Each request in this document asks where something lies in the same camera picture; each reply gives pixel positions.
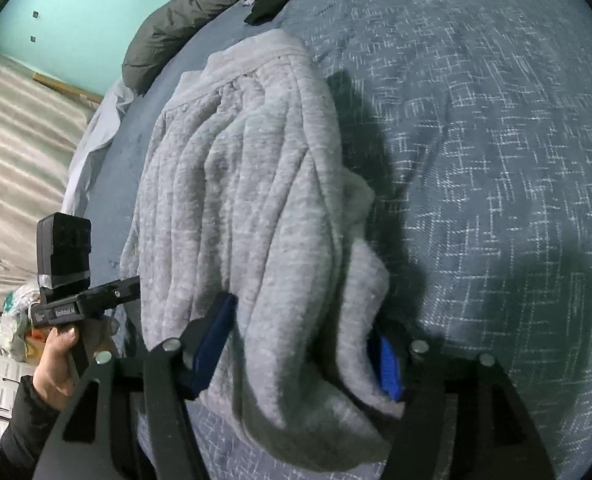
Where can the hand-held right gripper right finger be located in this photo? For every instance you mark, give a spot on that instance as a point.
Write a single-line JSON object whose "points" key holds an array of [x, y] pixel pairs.
{"points": [[388, 370]]}

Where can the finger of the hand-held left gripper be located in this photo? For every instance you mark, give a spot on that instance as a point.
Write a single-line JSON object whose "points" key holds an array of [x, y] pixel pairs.
{"points": [[113, 292]]}

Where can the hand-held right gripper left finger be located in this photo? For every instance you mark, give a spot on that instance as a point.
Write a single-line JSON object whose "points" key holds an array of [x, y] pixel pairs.
{"points": [[211, 340]]}

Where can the grey fleece pants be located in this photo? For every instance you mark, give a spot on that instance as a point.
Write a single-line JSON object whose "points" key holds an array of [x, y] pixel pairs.
{"points": [[256, 210]]}

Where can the person's left forearm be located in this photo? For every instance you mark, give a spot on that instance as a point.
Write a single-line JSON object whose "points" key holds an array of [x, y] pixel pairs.
{"points": [[26, 425]]}

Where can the person's left hand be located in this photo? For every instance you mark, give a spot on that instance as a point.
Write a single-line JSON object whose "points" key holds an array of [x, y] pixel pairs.
{"points": [[56, 365]]}

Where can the crumpled plastic bags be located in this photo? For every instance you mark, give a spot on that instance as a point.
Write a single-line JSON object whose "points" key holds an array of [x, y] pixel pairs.
{"points": [[18, 315]]}

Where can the beige striped curtain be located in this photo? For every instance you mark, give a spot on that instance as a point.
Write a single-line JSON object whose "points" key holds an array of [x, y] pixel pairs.
{"points": [[21, 160]]}

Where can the light grey pillow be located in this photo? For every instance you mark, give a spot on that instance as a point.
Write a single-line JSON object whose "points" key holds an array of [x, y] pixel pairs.
{"points": [[93, 145]]}

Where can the wooden slat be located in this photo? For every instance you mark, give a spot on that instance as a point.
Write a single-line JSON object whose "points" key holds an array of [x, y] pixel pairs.
{"points": [[66, 89]]}

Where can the blue patterned bed sheet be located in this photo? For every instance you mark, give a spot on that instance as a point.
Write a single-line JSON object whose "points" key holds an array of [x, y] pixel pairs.
{"points": [[476, 160]]}

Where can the rolled dark grey duvet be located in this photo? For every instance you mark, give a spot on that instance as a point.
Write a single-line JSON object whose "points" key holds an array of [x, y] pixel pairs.
{"points": [[176, 35]]}

